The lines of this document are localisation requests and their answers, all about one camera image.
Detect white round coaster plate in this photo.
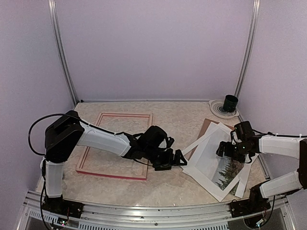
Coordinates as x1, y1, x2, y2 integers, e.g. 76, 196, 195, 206
209, 100, 239, 119

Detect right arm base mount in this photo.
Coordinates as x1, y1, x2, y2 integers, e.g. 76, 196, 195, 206
229, 184, 271, 218

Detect left aluminium post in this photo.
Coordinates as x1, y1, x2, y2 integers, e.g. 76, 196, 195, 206
47, 0, 79, 106

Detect aluminium post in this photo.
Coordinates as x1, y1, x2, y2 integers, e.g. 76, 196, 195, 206
235, 0, 260, 98
47, 0, 79, 106

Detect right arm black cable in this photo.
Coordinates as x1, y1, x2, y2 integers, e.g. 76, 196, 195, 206
251, 128, 307, 139

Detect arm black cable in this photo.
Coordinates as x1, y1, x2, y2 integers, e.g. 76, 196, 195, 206
251, 128, 307, 139
27, 113, 125, 156

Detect brown backing board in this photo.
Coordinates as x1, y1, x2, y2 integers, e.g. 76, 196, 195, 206
185, 118, 233, 160

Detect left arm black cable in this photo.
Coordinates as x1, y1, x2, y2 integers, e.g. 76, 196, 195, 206
27, 113, 125, 156

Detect front aluminium rail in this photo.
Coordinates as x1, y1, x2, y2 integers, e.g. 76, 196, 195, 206
16, 189, 295, 230

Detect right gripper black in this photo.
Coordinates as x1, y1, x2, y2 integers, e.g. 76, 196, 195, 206
216, 141, 251, 162

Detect wooden picture frame pink edge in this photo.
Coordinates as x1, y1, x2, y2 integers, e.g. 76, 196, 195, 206
76, 112, 153, 181

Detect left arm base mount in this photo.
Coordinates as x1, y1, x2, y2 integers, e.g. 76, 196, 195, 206
42, 196, 84, 219

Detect white mat board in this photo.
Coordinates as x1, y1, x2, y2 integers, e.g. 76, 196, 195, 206
182, 122, 252, 202

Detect dark green cup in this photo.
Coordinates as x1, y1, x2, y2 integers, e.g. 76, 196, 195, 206
223, 94, 238, 113

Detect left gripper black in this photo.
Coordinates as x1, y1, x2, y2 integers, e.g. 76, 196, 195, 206
144, 146, 188, 172

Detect landscape photo print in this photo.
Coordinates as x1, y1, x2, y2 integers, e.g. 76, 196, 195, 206
194, 128, 245, 191

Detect right aluminium post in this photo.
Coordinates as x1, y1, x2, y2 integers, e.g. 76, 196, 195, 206
235, 0, 260, 98

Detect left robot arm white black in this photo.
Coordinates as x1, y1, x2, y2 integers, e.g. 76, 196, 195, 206
42, 110, 187, 213

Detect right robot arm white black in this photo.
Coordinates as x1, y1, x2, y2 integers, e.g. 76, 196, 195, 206
216, 121, 307, 213

